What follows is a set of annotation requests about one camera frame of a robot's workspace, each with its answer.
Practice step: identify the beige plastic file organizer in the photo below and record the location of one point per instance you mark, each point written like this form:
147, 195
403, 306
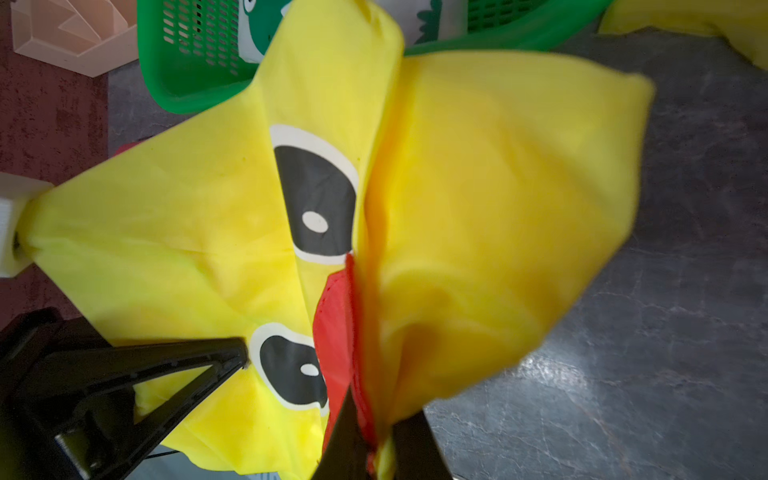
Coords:
88, 37

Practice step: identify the yellow duck raincoat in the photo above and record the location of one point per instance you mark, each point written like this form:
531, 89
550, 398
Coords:
398, 228

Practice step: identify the dinosaur print raincoat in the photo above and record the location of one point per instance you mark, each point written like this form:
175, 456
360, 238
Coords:
420, 21

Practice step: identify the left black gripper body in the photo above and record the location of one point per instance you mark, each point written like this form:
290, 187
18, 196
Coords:
66, 401

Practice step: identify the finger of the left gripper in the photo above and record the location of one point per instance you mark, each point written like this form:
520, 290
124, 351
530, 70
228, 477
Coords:
212, 362

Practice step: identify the green plastic basket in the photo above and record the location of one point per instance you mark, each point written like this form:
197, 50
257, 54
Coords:
189, 58

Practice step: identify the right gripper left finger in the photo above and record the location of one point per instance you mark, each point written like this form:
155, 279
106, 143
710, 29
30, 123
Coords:
346, 455

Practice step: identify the plain yellow folded raincoat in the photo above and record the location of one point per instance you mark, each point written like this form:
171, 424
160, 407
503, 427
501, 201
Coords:
742, 23

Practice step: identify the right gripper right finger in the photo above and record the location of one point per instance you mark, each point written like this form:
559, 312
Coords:
417, 454

